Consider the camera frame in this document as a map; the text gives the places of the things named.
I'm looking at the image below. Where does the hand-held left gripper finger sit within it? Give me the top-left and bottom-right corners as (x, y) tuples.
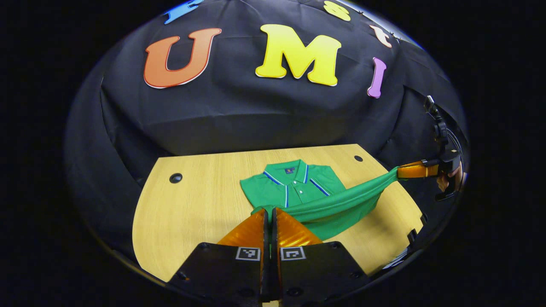
(271, 208), (372, 307)
(168, 208), (271, 307)

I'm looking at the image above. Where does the green T-shirt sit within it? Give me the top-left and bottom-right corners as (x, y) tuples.
(240, 159), (400, 242)

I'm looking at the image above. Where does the black backdrop cloth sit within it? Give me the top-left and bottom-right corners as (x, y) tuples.
(64, 0), (470, 252)

